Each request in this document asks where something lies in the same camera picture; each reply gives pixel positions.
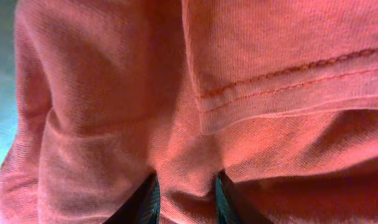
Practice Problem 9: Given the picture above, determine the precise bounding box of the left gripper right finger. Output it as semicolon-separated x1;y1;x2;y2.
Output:
215;170;273;224

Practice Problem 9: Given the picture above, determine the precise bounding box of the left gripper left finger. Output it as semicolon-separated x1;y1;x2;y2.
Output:
103;173;161;224

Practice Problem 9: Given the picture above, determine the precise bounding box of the orange printed t-shirt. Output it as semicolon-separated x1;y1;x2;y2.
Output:
0;0;378;223

